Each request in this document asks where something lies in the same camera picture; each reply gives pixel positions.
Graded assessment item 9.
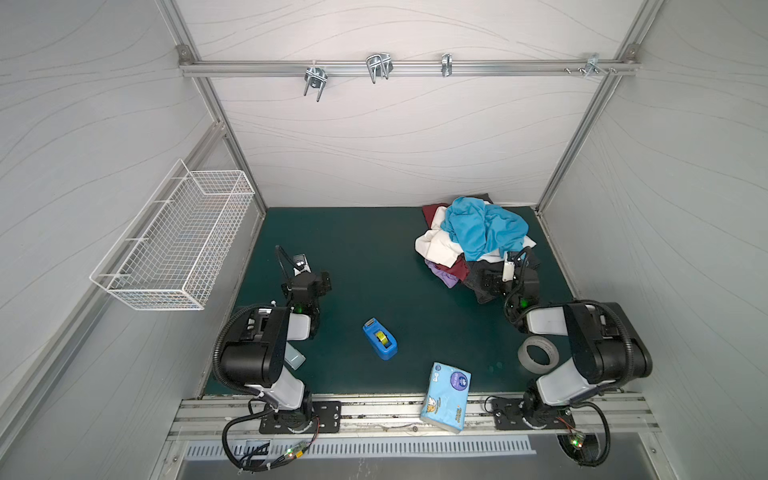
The cream white cloth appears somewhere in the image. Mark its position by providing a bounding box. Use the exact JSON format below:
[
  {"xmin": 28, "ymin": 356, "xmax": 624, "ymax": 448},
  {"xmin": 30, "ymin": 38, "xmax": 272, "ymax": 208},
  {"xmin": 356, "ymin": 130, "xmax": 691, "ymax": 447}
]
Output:
[{"xmin": 414, "ymin": 206, "xmax": 538, "ymax": 269}]

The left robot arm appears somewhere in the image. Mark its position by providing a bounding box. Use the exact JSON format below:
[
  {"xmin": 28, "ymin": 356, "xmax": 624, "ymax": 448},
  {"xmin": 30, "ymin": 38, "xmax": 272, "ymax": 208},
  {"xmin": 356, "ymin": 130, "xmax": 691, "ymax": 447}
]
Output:
[{"xmin": 212, "ymin": 271, "xmax": 332, "ymax": 416}]

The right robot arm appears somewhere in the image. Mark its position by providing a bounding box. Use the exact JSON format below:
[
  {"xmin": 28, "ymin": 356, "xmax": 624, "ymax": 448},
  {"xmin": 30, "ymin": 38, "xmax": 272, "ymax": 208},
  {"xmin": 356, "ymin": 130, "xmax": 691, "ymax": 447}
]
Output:
[{"xmin": 480, "ymin": 260, "xmax": 653, "ymax": 429}]

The dark grey cloth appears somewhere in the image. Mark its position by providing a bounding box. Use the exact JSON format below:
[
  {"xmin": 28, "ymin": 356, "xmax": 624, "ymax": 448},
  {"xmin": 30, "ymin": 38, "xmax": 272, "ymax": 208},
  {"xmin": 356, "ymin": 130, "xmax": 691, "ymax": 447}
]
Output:
[{"xmin": 464, "ymin": 247, "xmax": 540, "ymax": 305}]

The maroon cloth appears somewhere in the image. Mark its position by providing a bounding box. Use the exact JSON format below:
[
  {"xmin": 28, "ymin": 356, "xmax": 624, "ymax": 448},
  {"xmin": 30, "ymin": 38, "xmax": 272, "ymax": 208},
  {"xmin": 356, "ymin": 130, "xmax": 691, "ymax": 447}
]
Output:
[{"xmin": 421, "ymin": 204, "xmax": 469, "ymax": 282}]

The lavender purple cloth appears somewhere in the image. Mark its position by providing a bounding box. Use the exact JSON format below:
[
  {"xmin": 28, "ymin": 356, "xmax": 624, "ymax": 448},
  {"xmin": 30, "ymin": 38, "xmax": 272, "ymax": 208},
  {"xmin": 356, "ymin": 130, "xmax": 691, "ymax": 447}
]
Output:
[{"xmin": 425, "ymin": 260, "xmax": 460, "ymax": 289}]

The teal blue cloth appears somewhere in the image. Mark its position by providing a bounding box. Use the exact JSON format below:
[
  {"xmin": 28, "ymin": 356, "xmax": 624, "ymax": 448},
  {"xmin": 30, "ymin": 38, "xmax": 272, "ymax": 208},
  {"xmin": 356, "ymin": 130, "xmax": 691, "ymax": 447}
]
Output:
[{"xmin": 440, "ymin": 197, "xmax": 529, "ymax": 262}]

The grey tape roll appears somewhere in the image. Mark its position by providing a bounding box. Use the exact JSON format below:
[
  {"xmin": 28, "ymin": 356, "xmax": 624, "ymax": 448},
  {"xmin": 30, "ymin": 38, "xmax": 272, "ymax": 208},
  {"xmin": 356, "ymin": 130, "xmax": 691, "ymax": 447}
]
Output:
[{"xmin": 517, "ymin": 336, "xmax": 560, "ymax": 375}]

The blue tape dispenser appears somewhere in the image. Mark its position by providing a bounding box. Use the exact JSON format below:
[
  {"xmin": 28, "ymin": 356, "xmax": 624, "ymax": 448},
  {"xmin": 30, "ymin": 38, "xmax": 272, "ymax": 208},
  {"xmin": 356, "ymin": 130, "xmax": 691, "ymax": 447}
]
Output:
[{"xmin": 362, "ymin": 318, "xmax": 398, "ymax": 361}]

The light blue tissue pack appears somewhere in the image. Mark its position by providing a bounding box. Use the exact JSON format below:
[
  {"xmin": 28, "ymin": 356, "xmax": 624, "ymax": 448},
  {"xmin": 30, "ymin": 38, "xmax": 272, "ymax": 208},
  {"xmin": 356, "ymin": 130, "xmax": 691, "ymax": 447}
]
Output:
[{"xmin": 420, "ymin": 362, "xmax": 472, "ymax": 434}]

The metal u-bolt clamp left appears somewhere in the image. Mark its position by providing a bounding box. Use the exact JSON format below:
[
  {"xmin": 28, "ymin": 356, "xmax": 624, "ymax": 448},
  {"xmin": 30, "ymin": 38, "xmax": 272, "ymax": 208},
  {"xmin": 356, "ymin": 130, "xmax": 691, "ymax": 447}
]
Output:
[{"xmin": 303, "ymin": 66, "xmax": 328, "ymax": 102}]

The metal u-bolt clamp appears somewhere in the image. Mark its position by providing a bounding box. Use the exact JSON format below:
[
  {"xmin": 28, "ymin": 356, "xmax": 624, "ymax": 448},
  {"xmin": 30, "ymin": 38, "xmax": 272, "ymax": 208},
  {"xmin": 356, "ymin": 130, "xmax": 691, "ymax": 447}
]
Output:
[
  {"xmin": 303, "ymin": 66, "xmax": 328, "ymax": 102},
  {"xmin": 365, "ymin": 53, "xmax": 393, "ymax": 84}
]

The small metal hook clamp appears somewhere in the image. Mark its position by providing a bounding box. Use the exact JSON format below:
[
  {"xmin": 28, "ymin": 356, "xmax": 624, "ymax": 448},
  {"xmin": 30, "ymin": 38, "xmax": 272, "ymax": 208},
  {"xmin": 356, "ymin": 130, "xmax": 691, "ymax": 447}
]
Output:
[{"xmin": 441, "ymin": 53, "xmax": 453, "ymax": 78}]

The metal u-bolt clamp middle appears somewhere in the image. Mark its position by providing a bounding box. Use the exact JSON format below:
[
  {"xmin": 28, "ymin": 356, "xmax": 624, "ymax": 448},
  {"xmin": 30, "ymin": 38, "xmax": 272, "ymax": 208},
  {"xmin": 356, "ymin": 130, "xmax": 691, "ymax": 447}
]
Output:
[{"xmin": 365, "ymin": 53, "xmax": 393, "ymax": 84}]

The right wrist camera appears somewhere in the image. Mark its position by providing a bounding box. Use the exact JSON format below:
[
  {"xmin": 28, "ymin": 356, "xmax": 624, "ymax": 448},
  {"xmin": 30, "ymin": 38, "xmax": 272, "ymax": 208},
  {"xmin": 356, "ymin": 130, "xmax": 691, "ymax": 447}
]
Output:
[{"xmin": 502, "ymin": 251, "xmax": 516, "ymax": 282}]

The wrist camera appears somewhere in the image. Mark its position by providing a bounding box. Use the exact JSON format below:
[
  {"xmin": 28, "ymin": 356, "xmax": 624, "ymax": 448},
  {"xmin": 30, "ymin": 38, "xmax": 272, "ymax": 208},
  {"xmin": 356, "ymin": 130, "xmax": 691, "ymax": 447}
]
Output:
[
  {"xmin": 292, "ymin": 254, "xmax": 311, "ymax": 276},
  {"xmin": 502, "ymin": 251, "xmax": 516, "ymax": 282}
]

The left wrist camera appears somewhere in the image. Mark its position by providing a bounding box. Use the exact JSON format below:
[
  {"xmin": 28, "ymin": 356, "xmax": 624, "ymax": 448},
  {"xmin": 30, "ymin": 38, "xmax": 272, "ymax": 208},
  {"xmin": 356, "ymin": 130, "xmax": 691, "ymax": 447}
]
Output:
[{"xmin": 292, "ymin": 254, "xmax": 311, "ymax": 276}]

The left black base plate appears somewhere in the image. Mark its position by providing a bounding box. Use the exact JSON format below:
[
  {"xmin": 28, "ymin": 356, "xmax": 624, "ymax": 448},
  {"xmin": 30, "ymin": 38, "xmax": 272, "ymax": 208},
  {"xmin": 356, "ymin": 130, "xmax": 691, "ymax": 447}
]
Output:
[{"xmin": 259, "ymin": 401, "xmax": 342, "ymax": 435}]

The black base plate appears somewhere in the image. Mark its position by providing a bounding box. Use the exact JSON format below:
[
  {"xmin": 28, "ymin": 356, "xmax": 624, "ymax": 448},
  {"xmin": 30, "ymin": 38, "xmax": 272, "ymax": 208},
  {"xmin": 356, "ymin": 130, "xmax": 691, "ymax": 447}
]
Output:
[
  {"xmin": 259, "ymin": 401, "xmax": 342, "ymax": 435},
  {"xmin": 483, "ymin": 396, "xmax": 575, "ymax": 431}
]

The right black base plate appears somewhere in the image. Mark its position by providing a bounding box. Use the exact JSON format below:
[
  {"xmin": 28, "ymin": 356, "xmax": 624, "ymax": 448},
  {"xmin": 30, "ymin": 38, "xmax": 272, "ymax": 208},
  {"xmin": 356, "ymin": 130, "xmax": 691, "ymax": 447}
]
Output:
[{"xmin": 483, "ymin": 396, "xmax": 575, "ymax": 431}]

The white wire basket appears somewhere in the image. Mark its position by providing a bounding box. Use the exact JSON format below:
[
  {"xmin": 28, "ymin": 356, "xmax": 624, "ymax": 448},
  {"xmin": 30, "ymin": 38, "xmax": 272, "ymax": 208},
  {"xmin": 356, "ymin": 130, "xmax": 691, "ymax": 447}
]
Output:
[{"xmin": 89, "ymin": 159, "xmax": 255, "ymax": 311}]

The white slotted cable duct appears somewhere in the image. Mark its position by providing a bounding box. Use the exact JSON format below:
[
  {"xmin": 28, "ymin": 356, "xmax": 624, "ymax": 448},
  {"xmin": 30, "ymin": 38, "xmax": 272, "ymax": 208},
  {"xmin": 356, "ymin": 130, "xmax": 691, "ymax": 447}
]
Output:
[{"xmin": 184, "ymin": 435, "xmax": 537, "ymax": 461}]

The left base cable bundle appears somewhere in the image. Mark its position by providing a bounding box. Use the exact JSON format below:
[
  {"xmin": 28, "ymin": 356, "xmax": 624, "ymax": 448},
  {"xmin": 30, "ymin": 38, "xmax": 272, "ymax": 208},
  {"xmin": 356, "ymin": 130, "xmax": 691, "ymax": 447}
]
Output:
[{"xmin": 221, "ymin": 401, "xmax": 322, "ymax": 474}]

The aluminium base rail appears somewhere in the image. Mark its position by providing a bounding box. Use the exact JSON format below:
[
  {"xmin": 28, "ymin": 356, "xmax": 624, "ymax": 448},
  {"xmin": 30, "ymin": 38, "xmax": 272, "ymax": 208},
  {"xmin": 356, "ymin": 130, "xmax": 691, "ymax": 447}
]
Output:
[{"xmin": 167, "ymin": 392, "xmax": 661, "ymax": 440}]

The right base cable loop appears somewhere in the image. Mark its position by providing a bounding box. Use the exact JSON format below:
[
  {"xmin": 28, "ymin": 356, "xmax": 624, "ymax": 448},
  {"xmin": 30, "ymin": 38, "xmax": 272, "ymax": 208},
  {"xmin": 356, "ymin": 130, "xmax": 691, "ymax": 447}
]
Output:
[{"xmin": 556, "ymin": 400, "xmax": 612, "ymax": 468}]

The metal bracket clamp right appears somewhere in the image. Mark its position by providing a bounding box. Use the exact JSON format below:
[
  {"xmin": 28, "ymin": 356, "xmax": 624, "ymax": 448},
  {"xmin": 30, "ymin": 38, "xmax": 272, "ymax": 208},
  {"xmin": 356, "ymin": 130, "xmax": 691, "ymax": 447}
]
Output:
[{"xmin": 563, "ymin": 54, "xmax": 618, "ymax": 78}]

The horizontal aluminium rail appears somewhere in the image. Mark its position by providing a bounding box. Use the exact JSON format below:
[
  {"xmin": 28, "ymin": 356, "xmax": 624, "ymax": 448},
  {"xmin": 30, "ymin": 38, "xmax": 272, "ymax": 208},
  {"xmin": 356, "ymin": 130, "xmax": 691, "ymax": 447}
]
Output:
[{"xmin": 180, "ymin": 57, "xmax": 641, "ymax": 78}]

